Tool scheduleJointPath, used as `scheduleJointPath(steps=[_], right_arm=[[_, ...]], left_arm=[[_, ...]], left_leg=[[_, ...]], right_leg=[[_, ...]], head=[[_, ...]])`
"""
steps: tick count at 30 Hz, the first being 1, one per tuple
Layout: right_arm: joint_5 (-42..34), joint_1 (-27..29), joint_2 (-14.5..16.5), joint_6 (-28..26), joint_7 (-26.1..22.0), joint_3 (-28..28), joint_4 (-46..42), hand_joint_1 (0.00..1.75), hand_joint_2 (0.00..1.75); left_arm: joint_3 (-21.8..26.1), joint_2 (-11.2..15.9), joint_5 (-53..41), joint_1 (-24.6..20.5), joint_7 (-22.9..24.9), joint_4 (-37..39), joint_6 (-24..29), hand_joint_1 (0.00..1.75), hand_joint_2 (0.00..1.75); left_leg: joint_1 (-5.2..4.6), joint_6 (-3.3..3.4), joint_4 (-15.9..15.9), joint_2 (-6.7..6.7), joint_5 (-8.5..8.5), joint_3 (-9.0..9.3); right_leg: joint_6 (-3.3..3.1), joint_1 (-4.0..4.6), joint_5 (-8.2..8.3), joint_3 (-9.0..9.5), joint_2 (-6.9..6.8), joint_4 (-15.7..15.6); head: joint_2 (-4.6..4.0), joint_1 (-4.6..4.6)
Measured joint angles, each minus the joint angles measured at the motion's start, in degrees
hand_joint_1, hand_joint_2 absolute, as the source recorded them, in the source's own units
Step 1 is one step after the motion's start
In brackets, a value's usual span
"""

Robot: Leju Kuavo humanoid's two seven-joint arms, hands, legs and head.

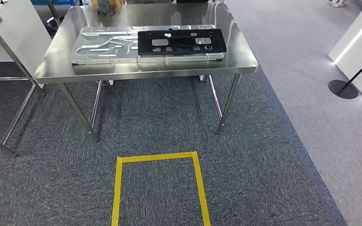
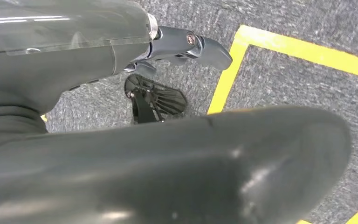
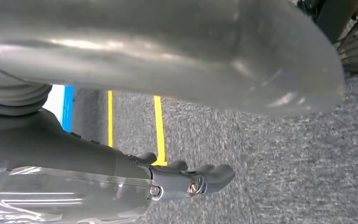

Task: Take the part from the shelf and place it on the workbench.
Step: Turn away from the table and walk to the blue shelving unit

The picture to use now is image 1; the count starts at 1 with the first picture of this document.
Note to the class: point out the black plastic frame part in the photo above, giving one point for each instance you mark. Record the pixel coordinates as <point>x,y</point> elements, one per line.
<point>181,34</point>

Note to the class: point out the stainless steel workbench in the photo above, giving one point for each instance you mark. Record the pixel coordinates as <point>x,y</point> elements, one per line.
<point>137,70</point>

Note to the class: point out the aluminium fixture plate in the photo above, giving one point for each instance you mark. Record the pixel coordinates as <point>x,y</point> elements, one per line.
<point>106,59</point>

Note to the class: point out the cardboard box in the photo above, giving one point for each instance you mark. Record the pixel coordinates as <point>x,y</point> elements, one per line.
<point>120,2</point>

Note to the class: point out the blue crate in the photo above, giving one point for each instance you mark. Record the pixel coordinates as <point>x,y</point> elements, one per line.
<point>56,2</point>

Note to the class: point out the white panel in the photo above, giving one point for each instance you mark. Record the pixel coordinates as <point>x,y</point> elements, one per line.
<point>21,34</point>

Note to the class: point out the white display plinth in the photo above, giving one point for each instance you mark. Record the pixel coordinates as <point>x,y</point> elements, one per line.
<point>356,53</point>

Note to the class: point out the silver round base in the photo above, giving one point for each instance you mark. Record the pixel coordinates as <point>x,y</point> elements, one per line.
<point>337,3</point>

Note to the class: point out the steel stanchion post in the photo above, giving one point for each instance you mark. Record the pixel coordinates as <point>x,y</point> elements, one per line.
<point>52,24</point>

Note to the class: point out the black stanchion post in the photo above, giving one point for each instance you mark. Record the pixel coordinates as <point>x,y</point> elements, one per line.
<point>343,89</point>

